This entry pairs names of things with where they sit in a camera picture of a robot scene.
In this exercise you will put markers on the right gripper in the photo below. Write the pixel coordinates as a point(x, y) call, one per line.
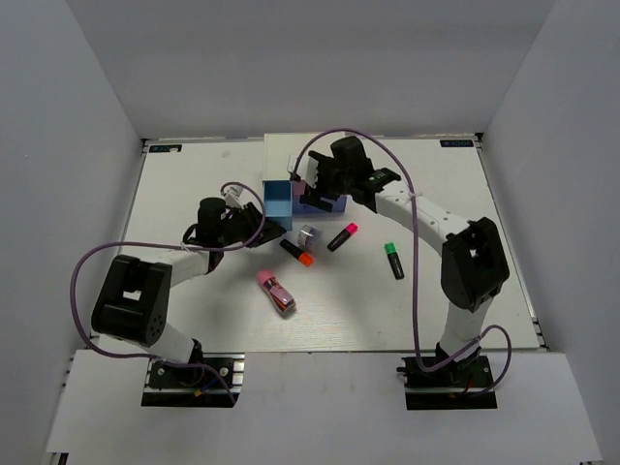
point(325, 164)

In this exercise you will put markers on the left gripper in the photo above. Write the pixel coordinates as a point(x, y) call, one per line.
point(251, 216)

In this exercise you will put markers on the small blue drawer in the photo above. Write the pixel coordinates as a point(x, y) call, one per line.
point(278, 202)

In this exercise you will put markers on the white drawer organizer box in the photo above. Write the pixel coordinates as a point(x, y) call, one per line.
point(282, 149)

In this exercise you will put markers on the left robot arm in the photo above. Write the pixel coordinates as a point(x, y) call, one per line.
point(134, 300)

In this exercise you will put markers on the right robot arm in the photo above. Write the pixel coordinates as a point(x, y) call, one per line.
point(473, 264)

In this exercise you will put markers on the pink drawer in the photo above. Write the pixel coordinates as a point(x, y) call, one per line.
point(298, 189)

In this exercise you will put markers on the orange cap highlighter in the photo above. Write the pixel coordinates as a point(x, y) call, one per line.
point(296, 252)

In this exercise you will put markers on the pink cap highlighter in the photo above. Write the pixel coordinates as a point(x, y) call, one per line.
point(342, 237)

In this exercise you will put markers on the pink cap clip tube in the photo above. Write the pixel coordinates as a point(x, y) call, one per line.
point(283, 302)

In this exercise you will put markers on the green cap highlighter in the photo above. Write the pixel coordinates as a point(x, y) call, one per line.
point(394, 261)

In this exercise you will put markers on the left corner label sticker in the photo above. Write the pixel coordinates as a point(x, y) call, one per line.
point(164, 148)

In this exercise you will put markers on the corner label sticker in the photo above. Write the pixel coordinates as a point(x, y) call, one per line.
point(164, 148)
point(454, 143)

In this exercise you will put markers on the right corner label sticker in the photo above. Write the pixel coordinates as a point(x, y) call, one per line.
point(454, 143)

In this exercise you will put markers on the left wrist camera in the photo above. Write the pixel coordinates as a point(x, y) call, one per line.
point(231, 193)

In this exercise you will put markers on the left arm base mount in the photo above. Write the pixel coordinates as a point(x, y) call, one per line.
point(166, 386)

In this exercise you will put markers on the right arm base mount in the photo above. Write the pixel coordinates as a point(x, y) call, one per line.
point(467, 385)

